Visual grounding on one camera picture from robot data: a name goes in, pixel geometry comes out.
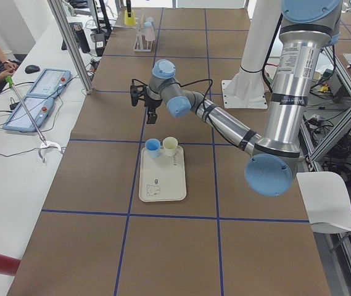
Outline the yellow plastic cup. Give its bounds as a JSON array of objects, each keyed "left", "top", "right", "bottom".
[{"left": 124, "top": 11, "right": 136, "bottom": 27}]

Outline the pale green plastic cup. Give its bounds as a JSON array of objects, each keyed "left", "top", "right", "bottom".
[{"left": 162, "top": 136, "right": 178, "bottom": 157}]

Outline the pink plastic cup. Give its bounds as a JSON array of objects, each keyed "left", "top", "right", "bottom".
[{"left": 144, "top": 22, "right": 155, "bottom": 42}]

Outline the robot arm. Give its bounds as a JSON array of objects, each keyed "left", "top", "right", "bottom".
[{"left": 142, "top": 1, "right": 342, "bottom": 197}]

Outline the black water bottle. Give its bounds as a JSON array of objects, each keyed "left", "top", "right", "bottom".
[{"left": 73, "top": 23, "right": 90, "bottom": 53}]

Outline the cream plastic tray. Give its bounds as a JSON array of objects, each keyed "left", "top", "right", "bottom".
[{"left": 139, "top": 146, "right": 186, "bottom": 202}]

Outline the upper blue teach pendant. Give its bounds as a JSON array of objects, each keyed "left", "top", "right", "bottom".
[{"left": 27, "top": 68, "right": 71, "bottom": 98}]

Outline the blue teach pendant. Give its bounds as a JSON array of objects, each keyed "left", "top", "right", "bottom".
[
  {"left": 2, "top": 95, "right": 56, "bottom": 133},
  {"left": 27, "top": 68, "right": 71, "bottom": 98}
]

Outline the lower blue teach pendant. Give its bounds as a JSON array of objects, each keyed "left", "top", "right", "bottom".
[{"left": 2, "top": 95, "right": 56, "bottom": 133}]

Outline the black computer mouse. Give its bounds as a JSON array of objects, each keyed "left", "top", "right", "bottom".
[{"left": 25, "top": 64, "right": 40, "bottom": 74}]

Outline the reacher grabber tool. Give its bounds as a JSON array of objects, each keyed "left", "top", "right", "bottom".
[{"left": 5, "top": 76, "right": 64, "bottom": 163}]

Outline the white wire cup rack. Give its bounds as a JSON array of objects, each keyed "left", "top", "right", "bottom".
[{"left": 133, "top": 14, "right": 156, "bottom": 52}]

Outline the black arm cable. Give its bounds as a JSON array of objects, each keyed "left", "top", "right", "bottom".
[{"left": 131, "top": 78, "right": 256, "bottom": 149}]

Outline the aluminium frame post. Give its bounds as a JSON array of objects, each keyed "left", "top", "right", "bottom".
[{"left": 47, "top": 0, "right": 93, "bottom": 94}]

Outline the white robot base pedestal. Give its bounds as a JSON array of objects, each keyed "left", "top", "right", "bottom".
[{"left": 221, "top": 0, "right": 282, "bottom": 109}]

